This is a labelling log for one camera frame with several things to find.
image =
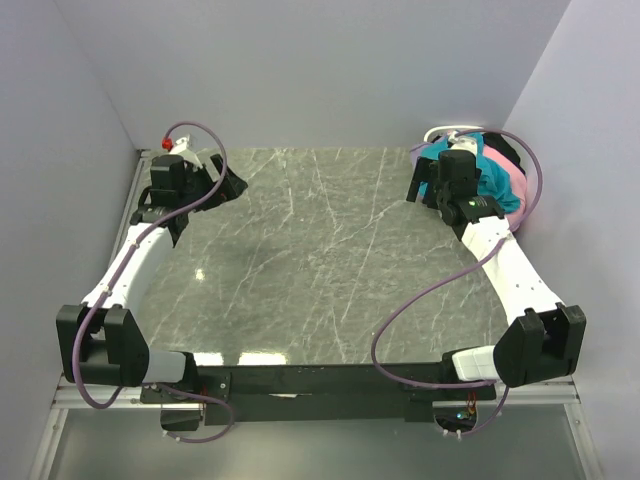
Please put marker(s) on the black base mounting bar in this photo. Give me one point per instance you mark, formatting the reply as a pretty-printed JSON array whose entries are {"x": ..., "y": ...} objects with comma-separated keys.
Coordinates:
[{"x": 274, "y": 393}]

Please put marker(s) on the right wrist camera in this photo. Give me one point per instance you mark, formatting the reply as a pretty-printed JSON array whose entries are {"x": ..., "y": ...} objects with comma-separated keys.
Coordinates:
[{"x": 458, "y": 163}]

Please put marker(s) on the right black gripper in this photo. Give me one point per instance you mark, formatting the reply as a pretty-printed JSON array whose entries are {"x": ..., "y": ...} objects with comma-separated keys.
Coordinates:
[{"x": 423, "y": 172}]

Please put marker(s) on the teal t shirt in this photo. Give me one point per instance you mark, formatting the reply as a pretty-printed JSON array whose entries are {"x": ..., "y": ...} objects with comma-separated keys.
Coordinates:
[{"x": 486, "y": 184}]

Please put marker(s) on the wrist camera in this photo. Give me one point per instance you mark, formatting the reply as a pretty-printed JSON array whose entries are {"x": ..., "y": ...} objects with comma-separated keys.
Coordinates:
[
  {"x": 458, "y": 163},
  {"x": 175, "y": 169}
]

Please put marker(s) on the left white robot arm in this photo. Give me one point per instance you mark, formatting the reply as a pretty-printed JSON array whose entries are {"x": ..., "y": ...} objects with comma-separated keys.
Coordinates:
[{"x": 99, "y": 339}]

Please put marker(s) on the purple t shirt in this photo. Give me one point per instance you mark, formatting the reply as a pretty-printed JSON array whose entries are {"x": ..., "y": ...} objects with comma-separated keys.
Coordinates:
[{"x": 419, "y": 150}]

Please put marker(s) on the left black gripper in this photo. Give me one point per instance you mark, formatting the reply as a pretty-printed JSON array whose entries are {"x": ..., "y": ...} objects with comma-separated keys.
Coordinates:
[{"x": 229, "y": 187}]

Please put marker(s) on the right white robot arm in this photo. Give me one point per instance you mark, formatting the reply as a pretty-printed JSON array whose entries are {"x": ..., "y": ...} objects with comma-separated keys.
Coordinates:
[{"x": 544, "y": 336}]

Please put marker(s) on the black t shirt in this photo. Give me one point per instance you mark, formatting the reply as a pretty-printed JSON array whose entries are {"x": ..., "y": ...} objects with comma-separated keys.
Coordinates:
[{"x": 495, "y": 145}]

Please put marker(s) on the white laundry basket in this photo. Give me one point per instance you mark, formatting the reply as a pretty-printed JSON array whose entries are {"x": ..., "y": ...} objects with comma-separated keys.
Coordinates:
[{"x": 432, "y": 134}]

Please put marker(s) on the pink t shirt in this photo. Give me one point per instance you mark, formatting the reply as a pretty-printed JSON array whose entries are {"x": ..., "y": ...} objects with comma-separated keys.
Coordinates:
[{"x": 511, "y": 184}]

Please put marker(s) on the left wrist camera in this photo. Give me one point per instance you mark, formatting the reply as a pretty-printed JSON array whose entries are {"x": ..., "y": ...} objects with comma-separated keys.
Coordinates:
[{"x": 175, "y": 169}]

